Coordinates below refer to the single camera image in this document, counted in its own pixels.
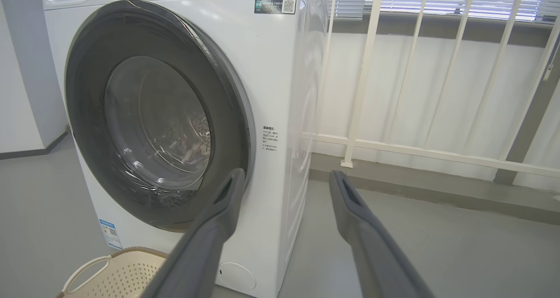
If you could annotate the blue energy label sticker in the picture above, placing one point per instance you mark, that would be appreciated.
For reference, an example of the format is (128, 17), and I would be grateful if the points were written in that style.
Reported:
(110, 234)

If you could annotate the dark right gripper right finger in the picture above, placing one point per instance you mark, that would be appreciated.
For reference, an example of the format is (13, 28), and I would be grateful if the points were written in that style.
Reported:
(376, 258)

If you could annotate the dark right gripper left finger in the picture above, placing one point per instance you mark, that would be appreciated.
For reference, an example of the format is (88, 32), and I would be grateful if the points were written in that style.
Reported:
(201, 254)

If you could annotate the white metal railing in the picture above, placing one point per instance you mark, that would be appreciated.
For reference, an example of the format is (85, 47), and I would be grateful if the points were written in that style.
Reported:
(363, 92)

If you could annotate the dark QR code sticker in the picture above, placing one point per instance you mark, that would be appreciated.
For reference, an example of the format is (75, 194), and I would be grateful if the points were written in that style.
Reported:
(275, 5)

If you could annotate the white front-load washing machine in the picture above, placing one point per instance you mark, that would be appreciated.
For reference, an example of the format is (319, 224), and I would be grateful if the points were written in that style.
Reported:
(271, 70)

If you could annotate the small printed text label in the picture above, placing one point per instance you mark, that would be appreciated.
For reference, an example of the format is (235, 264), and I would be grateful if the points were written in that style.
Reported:
(269, 138)

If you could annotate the cream perforated laundry basket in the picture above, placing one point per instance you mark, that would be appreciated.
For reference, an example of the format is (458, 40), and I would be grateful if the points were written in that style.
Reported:
(122, 276)

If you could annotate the round black glass washer door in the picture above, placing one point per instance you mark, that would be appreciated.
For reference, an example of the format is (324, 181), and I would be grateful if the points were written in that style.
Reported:
(92, 114)

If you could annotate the round white filter cover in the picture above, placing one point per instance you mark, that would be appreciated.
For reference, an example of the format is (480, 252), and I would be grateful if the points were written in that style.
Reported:
(236, 276)

